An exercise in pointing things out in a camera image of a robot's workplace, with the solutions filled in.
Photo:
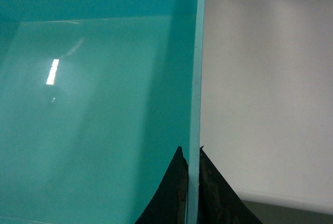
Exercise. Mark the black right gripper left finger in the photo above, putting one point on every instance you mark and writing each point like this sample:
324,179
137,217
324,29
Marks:
168,204

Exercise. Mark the teal plastic bin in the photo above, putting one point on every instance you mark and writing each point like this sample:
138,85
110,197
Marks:
96,97

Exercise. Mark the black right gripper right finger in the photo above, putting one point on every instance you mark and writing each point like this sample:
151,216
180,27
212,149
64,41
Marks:
218,202

